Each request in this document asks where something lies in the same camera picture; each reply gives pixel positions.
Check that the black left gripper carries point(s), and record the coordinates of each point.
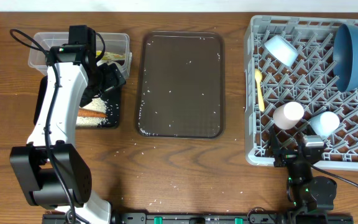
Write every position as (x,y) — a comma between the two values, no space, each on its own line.
(111,82)

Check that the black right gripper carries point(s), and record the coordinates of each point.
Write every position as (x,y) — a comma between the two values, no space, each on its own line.
(289,156)

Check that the wrapper trash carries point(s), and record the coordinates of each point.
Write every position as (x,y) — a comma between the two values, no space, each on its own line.
(110,58)

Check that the pink cup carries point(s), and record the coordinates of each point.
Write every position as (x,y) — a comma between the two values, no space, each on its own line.
(288,115)

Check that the white rice pile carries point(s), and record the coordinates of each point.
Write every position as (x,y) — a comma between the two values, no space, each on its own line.
(86,122)

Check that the light blue cup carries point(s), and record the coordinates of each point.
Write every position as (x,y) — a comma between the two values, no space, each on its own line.
(324,124)

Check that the orange carrot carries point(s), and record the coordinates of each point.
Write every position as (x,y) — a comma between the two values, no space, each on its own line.
(90,113)

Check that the yellow plastic spoon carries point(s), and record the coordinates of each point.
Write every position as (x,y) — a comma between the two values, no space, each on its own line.
(258,78)

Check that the light blue bowl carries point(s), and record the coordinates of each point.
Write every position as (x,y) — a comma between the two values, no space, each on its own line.
(282,50)

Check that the dark blue plate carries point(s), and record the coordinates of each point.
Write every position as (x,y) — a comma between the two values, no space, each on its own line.
(345,54)

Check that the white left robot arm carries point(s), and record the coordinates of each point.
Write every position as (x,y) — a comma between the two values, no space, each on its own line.
(48,168)

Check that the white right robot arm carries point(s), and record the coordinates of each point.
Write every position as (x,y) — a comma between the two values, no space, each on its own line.
(311,189)

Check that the black waste tray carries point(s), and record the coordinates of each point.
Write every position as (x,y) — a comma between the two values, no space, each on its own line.
(113,101)

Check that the grey dishwasher rack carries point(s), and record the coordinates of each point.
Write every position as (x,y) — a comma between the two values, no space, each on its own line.
(309,81)

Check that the clear plastic bin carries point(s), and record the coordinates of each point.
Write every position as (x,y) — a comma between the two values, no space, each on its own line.
(114,42)

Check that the brown serving tray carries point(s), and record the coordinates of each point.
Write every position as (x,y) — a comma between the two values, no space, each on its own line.
(181,85)

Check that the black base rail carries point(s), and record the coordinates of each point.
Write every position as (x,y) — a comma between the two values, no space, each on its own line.
(252,217)

